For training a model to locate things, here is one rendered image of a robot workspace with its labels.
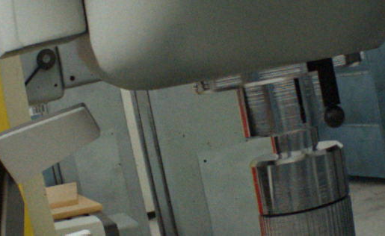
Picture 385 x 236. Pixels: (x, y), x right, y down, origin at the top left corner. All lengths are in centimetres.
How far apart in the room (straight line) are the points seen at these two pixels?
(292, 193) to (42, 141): 15
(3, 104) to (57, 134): 164
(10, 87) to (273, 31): 179
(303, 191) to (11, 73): 175
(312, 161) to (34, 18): 14
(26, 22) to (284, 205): 14
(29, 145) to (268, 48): 18
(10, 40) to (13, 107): 175
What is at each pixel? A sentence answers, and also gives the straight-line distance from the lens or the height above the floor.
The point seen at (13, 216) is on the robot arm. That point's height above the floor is 126.
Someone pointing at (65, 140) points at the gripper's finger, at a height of 129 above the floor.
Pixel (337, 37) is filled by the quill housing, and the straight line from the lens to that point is 38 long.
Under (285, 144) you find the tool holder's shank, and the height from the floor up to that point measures 127.
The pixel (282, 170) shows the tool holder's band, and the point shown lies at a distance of 42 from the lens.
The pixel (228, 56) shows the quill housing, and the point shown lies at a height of 132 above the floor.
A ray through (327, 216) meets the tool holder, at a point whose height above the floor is 124.
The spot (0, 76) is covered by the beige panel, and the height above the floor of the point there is 140.
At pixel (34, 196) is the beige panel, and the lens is 214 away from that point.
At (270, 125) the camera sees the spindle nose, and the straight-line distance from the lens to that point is 42.
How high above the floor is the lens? 132
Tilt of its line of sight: 3 degrees down
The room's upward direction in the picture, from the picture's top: 11 degrees counter-clockwise
